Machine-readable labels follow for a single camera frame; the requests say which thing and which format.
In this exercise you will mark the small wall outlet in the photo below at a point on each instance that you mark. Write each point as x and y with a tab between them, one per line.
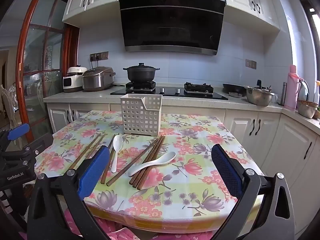
250	63

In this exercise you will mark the white plastic utensil basket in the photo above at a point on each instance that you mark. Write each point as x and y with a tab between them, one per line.
141	115

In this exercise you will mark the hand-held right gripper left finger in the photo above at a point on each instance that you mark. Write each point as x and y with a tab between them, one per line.
92	172

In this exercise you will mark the white base cabinet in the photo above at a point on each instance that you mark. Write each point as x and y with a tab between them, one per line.
65	117
275	140

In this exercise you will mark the floral tablecloth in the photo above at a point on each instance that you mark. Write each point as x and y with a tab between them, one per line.
187	160

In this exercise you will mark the black casserole pot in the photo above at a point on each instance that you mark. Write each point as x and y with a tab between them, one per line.
141	73

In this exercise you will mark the silver rice cooker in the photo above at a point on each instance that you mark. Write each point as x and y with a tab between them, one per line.
97	80

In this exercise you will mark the black wok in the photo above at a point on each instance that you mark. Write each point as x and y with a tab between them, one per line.
233	88

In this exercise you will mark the black glass gas hob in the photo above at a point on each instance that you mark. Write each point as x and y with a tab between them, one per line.
170	92

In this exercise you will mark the wide wall outlet panel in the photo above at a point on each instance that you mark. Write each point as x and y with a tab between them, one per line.
102	55

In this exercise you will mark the window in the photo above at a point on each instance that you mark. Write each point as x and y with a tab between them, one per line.
311	40

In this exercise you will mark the black range hood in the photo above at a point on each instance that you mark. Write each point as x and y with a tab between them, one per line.
172	22

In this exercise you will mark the black spatula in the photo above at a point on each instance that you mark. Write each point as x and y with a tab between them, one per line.
259	83

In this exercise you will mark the small steel bowl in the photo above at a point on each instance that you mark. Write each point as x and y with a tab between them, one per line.
306	108

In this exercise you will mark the yellow bottle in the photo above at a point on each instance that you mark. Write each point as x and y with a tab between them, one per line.
317	91

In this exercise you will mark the slim silver bottle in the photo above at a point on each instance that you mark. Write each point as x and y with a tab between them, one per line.
283	93

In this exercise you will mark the white wall cabinet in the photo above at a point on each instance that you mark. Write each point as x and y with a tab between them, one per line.
85	2
252	7

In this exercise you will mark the glass kettle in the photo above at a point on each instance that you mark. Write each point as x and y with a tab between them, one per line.
303	90

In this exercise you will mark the wooden glass door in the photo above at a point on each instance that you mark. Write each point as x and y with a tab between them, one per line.
37	62

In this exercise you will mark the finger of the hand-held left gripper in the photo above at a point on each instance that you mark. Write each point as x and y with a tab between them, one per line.
18	132
32	150

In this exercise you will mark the white ceramic spoon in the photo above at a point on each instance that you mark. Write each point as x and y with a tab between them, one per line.
117	142
160	161

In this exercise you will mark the large steel mixing bowl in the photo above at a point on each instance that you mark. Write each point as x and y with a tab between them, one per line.
258	97

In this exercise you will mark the pink thermos flask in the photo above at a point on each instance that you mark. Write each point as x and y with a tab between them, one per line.
291	90

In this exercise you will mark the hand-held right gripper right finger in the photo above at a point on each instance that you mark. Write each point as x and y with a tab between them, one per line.
225	170

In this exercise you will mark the white multi cooker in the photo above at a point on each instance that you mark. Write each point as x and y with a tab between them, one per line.
72	80

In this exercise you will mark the white ornate chair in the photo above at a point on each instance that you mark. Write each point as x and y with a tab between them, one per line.
10	105

